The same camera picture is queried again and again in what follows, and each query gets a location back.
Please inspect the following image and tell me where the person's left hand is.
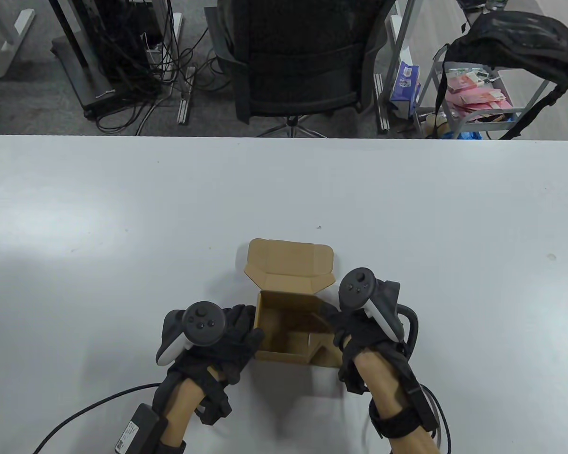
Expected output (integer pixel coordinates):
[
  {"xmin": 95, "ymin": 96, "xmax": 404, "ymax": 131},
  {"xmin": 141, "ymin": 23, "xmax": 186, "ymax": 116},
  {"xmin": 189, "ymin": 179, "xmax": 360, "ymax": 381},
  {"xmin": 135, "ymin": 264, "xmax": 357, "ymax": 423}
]
[{"xmin": 154, "ymin": 305, "xmax": 266, "ymax": 424}]

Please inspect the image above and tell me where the person's right hand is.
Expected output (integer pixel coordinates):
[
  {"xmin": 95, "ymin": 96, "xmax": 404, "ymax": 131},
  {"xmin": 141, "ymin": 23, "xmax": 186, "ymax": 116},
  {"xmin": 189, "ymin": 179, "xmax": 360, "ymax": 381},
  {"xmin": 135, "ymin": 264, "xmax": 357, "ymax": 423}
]
[{"xmin": 319, "ymin": 303, "xmax": 410, "ymax": 394}]

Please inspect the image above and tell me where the small brown cardboard mailer box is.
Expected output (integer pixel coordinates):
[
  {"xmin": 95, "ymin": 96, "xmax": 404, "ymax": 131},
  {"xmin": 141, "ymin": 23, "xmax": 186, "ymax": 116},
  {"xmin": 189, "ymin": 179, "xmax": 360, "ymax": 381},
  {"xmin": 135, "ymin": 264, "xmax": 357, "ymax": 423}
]
[{"xmin": 243, "ymin": 238, "xmax": 341, "ymax": 367}]

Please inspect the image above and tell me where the person's left forearm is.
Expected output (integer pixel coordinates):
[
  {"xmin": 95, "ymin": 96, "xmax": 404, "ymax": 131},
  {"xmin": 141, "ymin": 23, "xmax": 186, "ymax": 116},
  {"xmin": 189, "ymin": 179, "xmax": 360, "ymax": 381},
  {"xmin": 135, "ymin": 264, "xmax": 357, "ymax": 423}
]
[{"xmin": 159, "ymin": 376, "xmax": 232, "ymax": 454}]

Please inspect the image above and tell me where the black wrist sensor box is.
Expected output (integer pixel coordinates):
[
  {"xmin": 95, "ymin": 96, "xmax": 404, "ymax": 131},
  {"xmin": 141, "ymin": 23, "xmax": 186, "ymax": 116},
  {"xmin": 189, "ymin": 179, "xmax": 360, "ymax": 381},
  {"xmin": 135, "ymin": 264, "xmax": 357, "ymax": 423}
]
[
  {"xmin": 114, "ymin": 403, "xmax": 169, "ymax": 454},
  {"xmin": 406, "ymin": 364, "xmax": 439, "ymax": 432}
]

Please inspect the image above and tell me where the dark grey white hand controller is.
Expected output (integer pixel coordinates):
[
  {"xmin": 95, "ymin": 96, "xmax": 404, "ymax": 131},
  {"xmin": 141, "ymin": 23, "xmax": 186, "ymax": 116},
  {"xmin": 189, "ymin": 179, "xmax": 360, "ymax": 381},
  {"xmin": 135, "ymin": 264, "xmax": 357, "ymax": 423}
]
[
  {"xmin": 156, "ymin": 302, "xmax": 227, "ymax": 367},
  {"xmin": 338, "ymin": 267, "xmax": 418, "ymax": 350}
]

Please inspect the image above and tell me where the grey metal cart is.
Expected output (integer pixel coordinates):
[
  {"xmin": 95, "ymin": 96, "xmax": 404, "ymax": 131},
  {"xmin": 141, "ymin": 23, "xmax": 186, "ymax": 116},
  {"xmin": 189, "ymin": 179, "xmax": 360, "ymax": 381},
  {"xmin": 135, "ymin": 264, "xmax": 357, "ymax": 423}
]
[{"xmin": 414, "ymin": 45, "xmax": 552, "ymax": 140}]

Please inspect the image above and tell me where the blue and white carton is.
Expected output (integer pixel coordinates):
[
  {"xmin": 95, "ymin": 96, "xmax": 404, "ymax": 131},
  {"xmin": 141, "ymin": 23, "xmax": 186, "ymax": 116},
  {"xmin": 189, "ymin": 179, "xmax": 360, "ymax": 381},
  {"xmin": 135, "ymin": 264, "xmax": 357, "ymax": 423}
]
[{"xmin": 389, "ymin": 61, "xmax": 422, "ymax": 119}]

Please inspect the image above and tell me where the stack of pink packets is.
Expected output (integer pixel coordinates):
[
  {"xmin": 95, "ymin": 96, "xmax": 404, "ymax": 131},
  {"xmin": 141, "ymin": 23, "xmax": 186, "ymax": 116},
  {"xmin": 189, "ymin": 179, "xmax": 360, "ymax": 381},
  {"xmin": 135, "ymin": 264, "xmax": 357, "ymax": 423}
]
[{"xmin": 445, "ymin": 69, "xmax": 514, "ymax": 121}]

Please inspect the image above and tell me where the black mesh office chair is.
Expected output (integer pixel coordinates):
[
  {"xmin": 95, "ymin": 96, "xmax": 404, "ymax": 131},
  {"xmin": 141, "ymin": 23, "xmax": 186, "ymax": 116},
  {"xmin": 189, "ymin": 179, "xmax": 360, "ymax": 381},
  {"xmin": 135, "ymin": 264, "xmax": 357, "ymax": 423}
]
[{"xmin": 204, "ymin": 0, "xmax": 398, "ymax": 139}]

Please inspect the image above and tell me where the white desk leg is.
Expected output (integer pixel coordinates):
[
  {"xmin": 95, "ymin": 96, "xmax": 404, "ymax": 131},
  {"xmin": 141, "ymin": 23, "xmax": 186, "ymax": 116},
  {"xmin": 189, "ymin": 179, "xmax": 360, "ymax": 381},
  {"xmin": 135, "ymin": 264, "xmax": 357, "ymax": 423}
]
[
  {"xmin": 0, "ymin": 0, "xmax": 36, "ymax": 79},
  {"xmin": 387, "ymin": 0, "xmax": 415, "ymax": 62}
]

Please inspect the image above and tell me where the grey metal stand base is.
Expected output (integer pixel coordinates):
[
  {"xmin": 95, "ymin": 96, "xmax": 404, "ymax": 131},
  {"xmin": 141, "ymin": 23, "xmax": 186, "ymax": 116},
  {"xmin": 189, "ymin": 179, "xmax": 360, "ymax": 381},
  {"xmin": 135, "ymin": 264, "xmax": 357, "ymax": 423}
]
[{"xmin": 47, "ymin": 0, "xmax": 124, "ymax": 119}]

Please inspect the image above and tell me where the white power strip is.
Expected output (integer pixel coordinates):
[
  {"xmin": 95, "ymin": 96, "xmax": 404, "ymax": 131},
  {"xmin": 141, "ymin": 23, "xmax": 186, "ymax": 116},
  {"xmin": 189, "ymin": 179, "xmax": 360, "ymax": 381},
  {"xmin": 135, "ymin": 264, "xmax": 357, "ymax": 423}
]
[{"xmin": 144, "ymin": 12, "xmax": 185, "ymax": 81}]

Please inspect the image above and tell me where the black computer tower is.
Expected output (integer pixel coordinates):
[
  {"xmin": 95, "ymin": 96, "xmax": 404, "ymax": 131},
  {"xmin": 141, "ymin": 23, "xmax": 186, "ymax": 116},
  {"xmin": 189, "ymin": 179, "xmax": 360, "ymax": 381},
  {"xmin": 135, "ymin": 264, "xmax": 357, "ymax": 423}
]
[{"xmin": 92, "ymin": 0, "xmax": 166, "ymax": 95}]

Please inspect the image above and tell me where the black backpack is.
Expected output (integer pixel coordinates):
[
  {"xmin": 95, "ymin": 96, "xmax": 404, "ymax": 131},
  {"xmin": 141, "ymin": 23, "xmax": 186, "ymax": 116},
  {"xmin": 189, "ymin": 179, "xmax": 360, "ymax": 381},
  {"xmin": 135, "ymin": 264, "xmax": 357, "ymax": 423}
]
[{"xmin": 435, "ymin": 10, "xmax": 568, "ymax": 140}]

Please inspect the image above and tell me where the black sensor cable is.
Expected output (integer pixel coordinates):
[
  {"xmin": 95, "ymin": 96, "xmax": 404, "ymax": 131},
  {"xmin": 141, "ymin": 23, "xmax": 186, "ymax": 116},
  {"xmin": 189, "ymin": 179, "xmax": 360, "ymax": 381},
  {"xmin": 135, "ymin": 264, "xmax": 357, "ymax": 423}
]
[
  {"xmin": 33, "ymin": 384, "xmax": 159, "ymax": 454},
  {"xmin": 424, "ymin": 385, "xmax": 453, "ymax": 454}
]

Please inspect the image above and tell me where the aluminium rail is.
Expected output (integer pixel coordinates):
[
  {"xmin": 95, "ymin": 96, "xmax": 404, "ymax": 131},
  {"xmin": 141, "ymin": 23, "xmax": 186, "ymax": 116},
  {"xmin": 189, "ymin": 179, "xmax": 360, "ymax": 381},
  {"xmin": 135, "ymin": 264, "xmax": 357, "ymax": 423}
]
[
  {"xmin": 177, "ymin": 66, "xmax": 195, "ymax": 126},
  {"xmin": 374, "ymin": 73, "xmax": 390, "ymax": 133}
]

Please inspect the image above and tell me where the tangle of black cables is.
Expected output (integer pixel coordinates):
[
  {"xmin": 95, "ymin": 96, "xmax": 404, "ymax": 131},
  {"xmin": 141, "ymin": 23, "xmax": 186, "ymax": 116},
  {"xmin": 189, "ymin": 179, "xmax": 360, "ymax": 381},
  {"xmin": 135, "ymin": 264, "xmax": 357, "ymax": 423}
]
[{"xmin": 95, "ymin": 0, "xmax": 232, "ymax": 135}]

